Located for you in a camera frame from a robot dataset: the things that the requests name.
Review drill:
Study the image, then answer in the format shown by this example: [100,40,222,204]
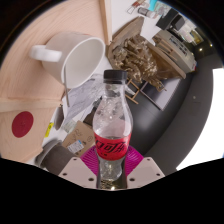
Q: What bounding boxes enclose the small yellow item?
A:
[44,122,55,138]

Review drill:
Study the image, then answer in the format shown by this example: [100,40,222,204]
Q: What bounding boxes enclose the black wall screen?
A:
[139,76,183,112]

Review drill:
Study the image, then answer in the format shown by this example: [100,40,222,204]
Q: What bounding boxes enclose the grey plant saucer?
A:
[34,139,63,168]

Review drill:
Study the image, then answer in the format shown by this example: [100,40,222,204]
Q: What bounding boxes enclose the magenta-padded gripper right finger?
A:
[123,145,166,190]

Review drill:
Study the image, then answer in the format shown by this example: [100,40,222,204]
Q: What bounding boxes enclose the wooden easel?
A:
[124,78,143,105]

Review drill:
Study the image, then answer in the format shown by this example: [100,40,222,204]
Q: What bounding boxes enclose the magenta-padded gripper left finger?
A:
[58,145,102,190]

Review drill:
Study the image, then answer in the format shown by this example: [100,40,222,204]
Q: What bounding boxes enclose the clear bottle with red label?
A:
[92,69,134,191]

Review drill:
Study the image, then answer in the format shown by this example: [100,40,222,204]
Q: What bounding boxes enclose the white cabinet with pictures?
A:
[153,29,198,74]

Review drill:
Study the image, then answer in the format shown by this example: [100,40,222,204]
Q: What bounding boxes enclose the flat round red coaster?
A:
[11,110,35,139]

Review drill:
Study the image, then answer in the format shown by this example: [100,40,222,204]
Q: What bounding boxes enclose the brown cardboard box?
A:
[61,120,96,158]

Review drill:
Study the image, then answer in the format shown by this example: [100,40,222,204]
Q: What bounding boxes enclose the black flat boxes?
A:
[155,8,186,33]

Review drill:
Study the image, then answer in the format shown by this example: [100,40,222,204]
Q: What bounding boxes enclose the white ceramic mug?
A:
[28,30,106,90]

